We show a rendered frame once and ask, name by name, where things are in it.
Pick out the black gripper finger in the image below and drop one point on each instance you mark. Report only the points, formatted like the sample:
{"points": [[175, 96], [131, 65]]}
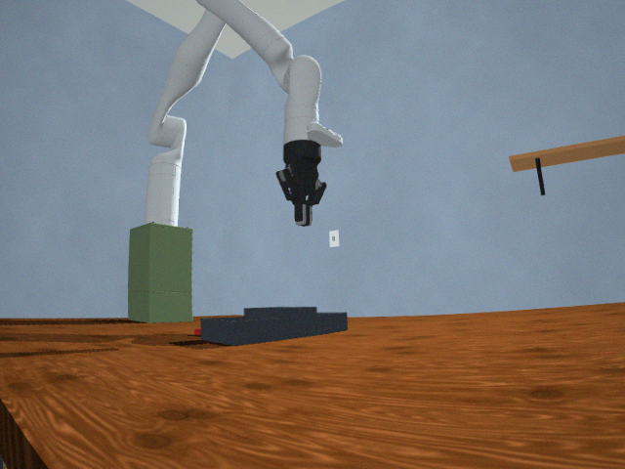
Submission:
{"points": [[296, 195], [314, 193]]}

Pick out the grey rack of labelled bins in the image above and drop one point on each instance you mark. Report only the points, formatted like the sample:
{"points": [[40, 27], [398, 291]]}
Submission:
{"points": [[279, 323]]}

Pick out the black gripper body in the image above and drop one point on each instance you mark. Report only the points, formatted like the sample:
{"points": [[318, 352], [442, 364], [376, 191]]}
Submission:
{"points": [[300, 154]]}

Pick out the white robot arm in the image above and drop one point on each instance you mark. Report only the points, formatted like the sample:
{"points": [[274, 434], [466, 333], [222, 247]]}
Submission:
{"points": [[301, 81]]}

